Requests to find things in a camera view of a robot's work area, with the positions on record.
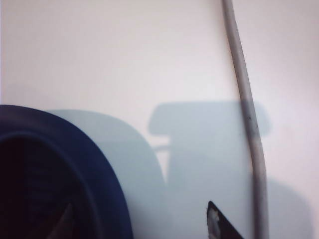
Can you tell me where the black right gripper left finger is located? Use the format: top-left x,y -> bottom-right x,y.
48,203 -> 74,239

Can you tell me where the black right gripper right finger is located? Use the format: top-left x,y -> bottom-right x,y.
206,201 -> 245,239

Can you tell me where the blue rubber slipper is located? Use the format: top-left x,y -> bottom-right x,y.
0,104 -> 134,239

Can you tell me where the grey cable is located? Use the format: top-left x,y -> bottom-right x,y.
221,0 -> 271,239

